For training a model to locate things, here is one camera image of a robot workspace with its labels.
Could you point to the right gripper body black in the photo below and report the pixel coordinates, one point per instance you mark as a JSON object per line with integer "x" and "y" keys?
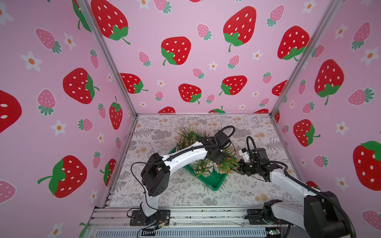
{"x": 242, "y": 167}

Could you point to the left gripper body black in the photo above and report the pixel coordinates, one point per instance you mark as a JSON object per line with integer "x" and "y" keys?
{"x": 218, "y": 157}

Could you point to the pink flower pot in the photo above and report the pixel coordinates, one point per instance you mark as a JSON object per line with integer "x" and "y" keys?
{"x": 187, "y": 137}
{"x": 203, "y": 168}

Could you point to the tall orange flower pot back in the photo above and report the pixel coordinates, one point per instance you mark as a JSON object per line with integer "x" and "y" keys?
{"x": 229, "y": 164}

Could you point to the green plastic storage tray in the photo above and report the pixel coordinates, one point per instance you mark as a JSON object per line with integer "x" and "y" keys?
{"x": 214, "y": 182}

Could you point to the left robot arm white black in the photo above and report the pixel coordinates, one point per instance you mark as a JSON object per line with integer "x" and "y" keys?
{"x": 156, "y": 174}

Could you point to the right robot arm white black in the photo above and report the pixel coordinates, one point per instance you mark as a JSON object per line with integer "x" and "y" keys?
{"x": 318, "y": 213}

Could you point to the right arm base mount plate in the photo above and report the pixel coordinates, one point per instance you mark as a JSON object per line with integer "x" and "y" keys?
{"x": 262, "y": 217}

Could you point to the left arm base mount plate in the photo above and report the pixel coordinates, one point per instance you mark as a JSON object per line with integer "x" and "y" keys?
{"x": 161, "y": 217}

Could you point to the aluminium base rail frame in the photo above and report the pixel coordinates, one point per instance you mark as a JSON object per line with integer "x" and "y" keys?
{"x": 191, "y": 222}

